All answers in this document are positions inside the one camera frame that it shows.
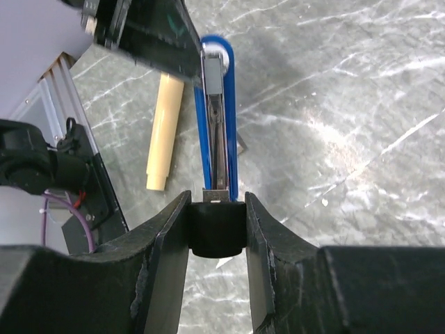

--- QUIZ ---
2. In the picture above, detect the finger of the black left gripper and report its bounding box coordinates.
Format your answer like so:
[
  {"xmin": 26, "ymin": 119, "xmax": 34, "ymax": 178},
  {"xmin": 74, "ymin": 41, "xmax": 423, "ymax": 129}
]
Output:
[{"xmin": 63, "ymin": 0, "xmax": 202, "ymax": 84}]

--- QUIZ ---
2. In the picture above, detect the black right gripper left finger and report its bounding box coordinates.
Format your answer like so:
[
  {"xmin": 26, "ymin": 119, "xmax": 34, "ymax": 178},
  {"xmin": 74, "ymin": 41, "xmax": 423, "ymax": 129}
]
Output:
[{"xmin": 70, "ymin": 191, "xmax": 191, "ymax": 333}]

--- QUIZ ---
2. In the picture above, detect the blue stapler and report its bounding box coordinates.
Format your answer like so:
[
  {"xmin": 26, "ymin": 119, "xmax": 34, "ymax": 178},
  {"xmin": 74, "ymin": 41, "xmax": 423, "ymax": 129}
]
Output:
[{"xmin": 187, "ymin": 33, "xmax": 246, "ymax": 259}]

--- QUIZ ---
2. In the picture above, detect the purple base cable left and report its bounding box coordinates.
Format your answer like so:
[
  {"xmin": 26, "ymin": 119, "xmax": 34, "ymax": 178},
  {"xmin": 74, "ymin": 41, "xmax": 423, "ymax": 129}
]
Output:
[{"xmin": 41, "ymin": 194, "xmax": 97, "ymax": 254}]

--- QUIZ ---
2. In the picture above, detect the cream recorder flute piece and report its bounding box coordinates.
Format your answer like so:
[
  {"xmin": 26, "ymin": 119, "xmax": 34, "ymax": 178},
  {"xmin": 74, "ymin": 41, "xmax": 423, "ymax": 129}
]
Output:
[{"xmin": 146, "ymin": 73, "xmax": 184, "ymax": 191}]

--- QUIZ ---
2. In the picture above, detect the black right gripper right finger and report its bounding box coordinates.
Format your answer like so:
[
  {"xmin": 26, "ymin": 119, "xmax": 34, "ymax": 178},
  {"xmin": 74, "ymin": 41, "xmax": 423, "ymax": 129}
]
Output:
[{"xmin": 245, "ymin": 192, "xmax": 351, "ymax": 333}]

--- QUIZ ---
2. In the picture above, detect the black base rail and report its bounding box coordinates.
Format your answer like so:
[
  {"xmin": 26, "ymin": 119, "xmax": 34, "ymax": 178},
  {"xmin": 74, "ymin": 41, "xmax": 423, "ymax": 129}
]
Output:
[{"xmin": 56, "ymin": 117, "xmax": 129, "ymax": 248}]

